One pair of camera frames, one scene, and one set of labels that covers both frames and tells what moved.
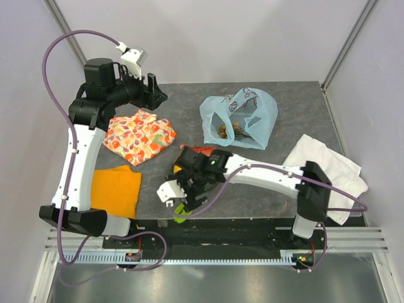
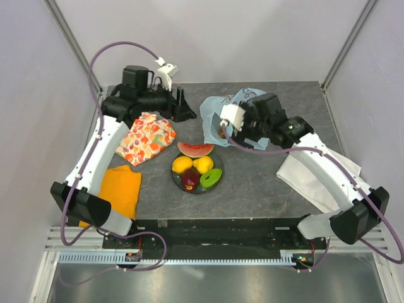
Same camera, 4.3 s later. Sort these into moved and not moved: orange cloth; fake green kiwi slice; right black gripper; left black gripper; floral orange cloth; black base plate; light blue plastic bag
Moved: left black gripper; right black gripper; fake green kiwi slice
Not moved: orange cloth; light blue plastic bag; black base plate; floral orange cloth
